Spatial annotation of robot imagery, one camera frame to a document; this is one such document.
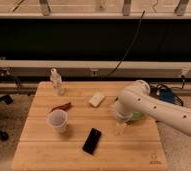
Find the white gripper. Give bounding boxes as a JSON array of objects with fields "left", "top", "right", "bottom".
[{"left": 112, "top": 101, "right": 133, "bottom": 136}]

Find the black rectangular eraser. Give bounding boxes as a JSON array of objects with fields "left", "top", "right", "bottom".
[{"left": 82, "top": 128, "right": 101, "bottom": 154}]

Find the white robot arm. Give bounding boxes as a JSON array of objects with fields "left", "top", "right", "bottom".
[{"left": 111, "top": 80, "right": 191, "bottom": 137}]

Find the green ceramic bowl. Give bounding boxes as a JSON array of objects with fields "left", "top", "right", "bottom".
[{"left": 113, "top": 95, "right": 146, "bottom": 122}]

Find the white rectangular block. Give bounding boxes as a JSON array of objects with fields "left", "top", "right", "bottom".
[{"left": 89, "top": 93, "right": 105, "bottom": 107}]

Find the brown stick object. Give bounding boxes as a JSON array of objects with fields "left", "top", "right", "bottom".
[{"left": 51, "top": 102, "right": 72, "bottom": 112}]

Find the blue power box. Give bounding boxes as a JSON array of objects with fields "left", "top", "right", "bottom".
[{"left": 159, "top": 90, "right": 175, "bottom": 104}]

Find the clear plastic bottle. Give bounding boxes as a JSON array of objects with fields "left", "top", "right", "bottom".
[{"left": 50, "top": 68, "right": 64, "bottom": 95}]

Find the white wall outlet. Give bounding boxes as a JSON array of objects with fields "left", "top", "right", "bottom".
[{"left": 90, "top": 69, "right": 99, "bottom": 77}]

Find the black hanging cable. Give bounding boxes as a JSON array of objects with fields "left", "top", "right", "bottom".
[{"left": 107, "top": 9, "right": 146, "bottom": 78}]

